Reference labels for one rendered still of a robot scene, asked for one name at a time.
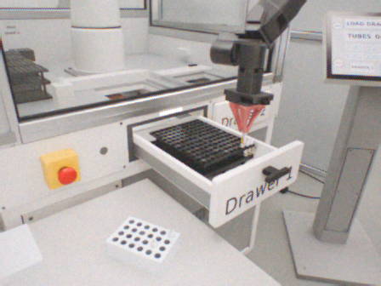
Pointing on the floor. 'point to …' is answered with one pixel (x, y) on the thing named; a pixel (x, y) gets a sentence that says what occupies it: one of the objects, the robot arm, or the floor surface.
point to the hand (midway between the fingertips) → (243, 128)
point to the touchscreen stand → (342, 203)
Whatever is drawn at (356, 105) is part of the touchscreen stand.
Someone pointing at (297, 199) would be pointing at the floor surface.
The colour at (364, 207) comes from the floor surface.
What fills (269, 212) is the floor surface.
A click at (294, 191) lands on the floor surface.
